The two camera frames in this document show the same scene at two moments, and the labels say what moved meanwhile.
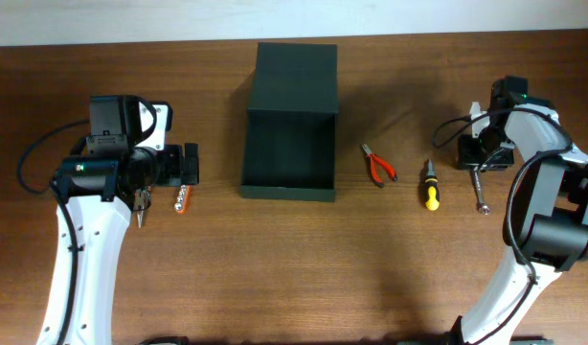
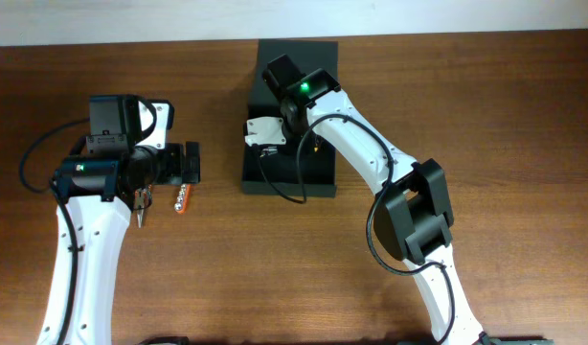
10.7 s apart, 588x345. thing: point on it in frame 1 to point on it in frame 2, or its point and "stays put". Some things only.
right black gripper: [466, 159] to [305, 147]
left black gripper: [177, 174] stays put
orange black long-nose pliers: [142, 201] stays put
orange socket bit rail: [181, 203] stays put
